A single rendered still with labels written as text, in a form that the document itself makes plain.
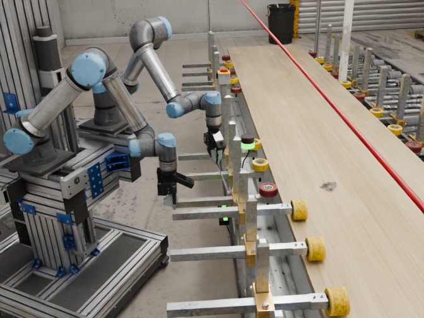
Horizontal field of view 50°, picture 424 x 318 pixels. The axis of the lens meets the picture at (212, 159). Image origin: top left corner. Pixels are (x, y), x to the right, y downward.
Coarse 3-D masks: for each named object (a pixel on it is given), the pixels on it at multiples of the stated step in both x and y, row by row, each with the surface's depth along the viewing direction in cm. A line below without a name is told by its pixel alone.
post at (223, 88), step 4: (224, 88) 261; (224, 92) 262; (224, 112) 267; (224, 116) 268; (224, 120) 269; (224, 124) 271; (224, 128) 272; (224, 132) 273; (224, 136) 274; (224, 140) 275
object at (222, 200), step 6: (186, 198) 203; (192, 198) 202; (198, 198) 202; (204, 198) 202; (210, 198) 202; (216, 198) 202; (222, 198) 202; (228, 198) 201; (258, 198) 201; (264, 198) 201; (270, 198) 201; (180, 204) 201; (186, 204) 201; (192, 204) 201; (198, 204) 201; (204, 204) 201; (210, 204) 201; (216, 204) 201; (222, 204) 202; (228, 204) 202
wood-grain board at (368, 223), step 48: (240, 48) 456; (288, 48) 449; (288, 96) 314; (336, 96) 311; (288, 144) 241; (336, 144) 239; (384, 144) 237; (288, 192) 196; (336, 192) 195; (384, 192) 193; (336, 240) 164; (384, 240) 163; (384, 288) 141
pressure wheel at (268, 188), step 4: (264, 184) 202; (268, 184) 202; (272, 184) 202; (260, 188) 199; (264, 188) 200; (268, 188) 200; (272, 188) 199; (276, 188) 199; (260, 192) 200; (264, 192) 198; (268, 192) 197; (272, 192) 197; (276, 192) 199; (264, 196) 199; (268, 196) 198; (272, 196) 198; (268, 204) 204
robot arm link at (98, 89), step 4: (100, 84) 230; (92, 88) 233; (96, 88) 231; (100, 88) 230; (104, 88) 230; (96, 92) 231; (100, 92) 231; (104, 92) 231; (96, 96) 233; (100, 96) 232; (104, 96) 232; (108, 96) 233; (96, 100) 234; (100, 100) 233; (104, 100) 233; (108, 100) 234; (112, 100) 235; (96, 104) 235; (100, 104) 234; (104, 104) 234; (108, 104) 234; (112, 104) 236
